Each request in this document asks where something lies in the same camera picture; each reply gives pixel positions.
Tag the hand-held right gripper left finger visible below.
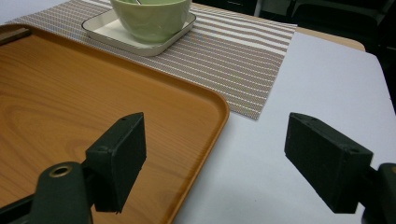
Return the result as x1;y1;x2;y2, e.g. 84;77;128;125
82;111;148;214

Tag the green bowl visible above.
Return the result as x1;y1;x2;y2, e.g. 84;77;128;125
109;0;193;44

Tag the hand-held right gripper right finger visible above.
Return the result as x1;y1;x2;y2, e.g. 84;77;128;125
284;112;374;215

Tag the striped woven placemat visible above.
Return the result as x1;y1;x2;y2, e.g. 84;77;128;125
6;0;298;120

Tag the brown wooden chopstick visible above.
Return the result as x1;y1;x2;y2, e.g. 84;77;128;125
0;31;32;47
0;27;32;41

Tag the wood-grain brown tray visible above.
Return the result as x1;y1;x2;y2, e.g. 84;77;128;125
0;22;231;224

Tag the white square plate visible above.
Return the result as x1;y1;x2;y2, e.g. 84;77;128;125
81;8;197;58

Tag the black folding chair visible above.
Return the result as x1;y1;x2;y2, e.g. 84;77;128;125
290;0;396;35

